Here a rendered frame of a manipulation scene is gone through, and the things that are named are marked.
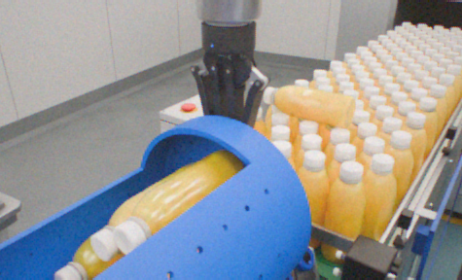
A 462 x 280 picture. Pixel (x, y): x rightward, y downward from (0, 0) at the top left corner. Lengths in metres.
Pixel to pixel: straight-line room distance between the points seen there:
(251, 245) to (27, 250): 0.30
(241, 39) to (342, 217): 0.39
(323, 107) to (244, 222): 0.46
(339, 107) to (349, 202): 0.21
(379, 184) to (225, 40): 0.41
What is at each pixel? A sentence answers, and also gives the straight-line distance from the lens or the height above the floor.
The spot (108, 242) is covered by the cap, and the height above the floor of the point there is 1.13.
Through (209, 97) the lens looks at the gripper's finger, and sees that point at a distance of 0.62.
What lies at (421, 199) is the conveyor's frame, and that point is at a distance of 1.09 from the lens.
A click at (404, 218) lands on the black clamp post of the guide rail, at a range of 0.87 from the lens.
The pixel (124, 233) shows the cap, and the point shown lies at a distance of 0.47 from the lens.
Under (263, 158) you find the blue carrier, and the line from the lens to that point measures 0.52.
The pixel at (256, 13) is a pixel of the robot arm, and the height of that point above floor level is 1.38.
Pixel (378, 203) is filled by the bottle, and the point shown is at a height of 1.02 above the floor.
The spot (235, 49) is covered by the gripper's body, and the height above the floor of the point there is 1.33.
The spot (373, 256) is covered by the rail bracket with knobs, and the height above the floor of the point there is 1.00.
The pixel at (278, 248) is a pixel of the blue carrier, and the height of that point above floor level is 1.13.
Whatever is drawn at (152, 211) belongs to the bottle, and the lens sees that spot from 0.48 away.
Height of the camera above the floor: 1.46
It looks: 27 degrees down
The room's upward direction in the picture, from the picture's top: straight up
